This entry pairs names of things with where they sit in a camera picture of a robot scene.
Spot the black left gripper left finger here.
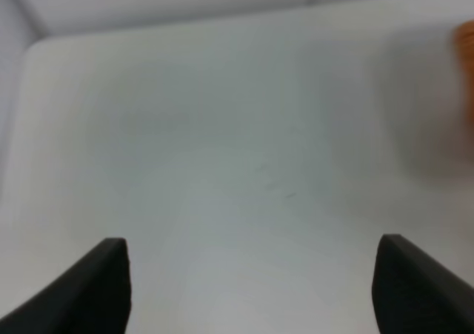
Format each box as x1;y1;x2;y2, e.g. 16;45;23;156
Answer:
1;238;132;333

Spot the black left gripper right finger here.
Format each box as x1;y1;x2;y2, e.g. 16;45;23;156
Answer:
371;234;473;333

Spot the orange wicker basket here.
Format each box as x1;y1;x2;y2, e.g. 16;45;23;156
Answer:
453;20;473;126

